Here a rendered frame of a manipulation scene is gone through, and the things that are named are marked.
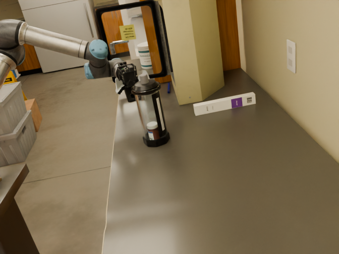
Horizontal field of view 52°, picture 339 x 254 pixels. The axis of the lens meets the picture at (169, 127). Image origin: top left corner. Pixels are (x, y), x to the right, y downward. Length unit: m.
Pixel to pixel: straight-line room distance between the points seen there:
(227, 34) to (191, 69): 0.45
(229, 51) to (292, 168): 1.02
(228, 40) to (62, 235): 1.67
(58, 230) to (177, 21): 1.71
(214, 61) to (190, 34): 0.21
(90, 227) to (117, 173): 1.37
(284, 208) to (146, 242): 0.37
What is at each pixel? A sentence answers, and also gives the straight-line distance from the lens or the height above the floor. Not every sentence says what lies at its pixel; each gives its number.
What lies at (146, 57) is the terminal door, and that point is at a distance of 1.87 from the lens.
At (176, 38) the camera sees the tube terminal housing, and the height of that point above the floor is 1.25.
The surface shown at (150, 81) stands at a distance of 1.25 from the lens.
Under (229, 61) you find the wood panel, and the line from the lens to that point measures 1.99.
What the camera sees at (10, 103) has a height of 0.56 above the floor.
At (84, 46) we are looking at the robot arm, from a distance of 1.50.
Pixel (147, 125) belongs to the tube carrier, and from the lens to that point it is 1.27.
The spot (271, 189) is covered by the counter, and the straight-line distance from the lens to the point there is 1.03.
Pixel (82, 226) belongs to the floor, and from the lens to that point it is 2.57.
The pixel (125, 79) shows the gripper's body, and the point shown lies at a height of 1.15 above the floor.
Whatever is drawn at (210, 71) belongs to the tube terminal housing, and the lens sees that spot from 1.65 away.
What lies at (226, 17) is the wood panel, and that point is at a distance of 1.94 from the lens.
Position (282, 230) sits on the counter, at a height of 0.94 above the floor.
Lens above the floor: 1.57
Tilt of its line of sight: 26 degrees down
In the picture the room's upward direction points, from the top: 11 degrees counter-clockwise
